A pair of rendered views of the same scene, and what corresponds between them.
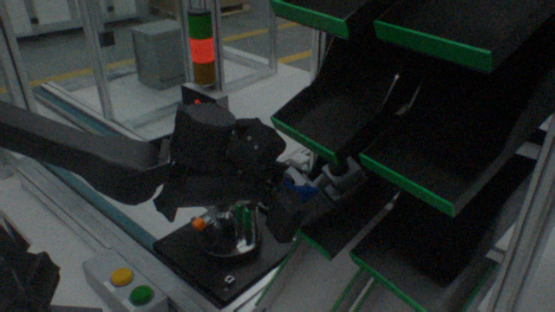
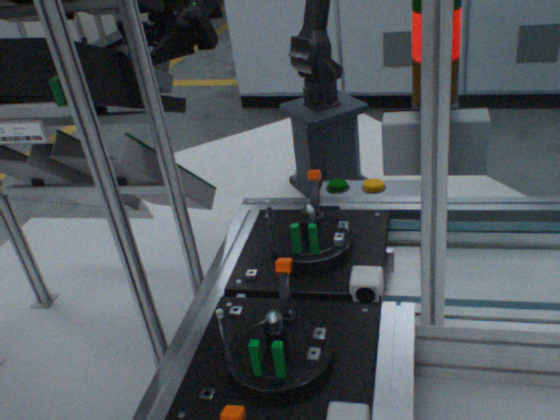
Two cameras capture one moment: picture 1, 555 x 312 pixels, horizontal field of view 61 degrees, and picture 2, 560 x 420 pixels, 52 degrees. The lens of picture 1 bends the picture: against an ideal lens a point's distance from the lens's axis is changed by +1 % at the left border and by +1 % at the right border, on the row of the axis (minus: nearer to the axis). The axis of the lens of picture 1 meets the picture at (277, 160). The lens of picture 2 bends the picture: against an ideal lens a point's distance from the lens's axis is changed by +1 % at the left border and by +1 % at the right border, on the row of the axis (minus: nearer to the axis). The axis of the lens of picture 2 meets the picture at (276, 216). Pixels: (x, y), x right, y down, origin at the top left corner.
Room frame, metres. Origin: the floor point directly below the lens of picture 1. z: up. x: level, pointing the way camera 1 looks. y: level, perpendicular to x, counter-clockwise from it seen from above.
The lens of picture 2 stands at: (1.46, -0.29, 1.51)
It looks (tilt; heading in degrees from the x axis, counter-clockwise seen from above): 31 degrees down; 154
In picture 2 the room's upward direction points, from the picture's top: 9 degrees counter-clockwise
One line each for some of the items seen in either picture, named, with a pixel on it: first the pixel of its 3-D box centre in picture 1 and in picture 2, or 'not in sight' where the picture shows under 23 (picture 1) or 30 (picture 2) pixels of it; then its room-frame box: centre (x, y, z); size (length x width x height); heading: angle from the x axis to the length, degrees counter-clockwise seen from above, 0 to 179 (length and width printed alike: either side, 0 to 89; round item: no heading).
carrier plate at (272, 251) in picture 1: (230, 243); (312, 250); (0.78, 0.11, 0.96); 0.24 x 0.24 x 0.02; 47
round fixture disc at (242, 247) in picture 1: (229, 237); (311, 241); (0.78, 0.11, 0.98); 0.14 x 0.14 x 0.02
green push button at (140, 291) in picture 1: (141, 295); (337, 187); (0.63, 0.26, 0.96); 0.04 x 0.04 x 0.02
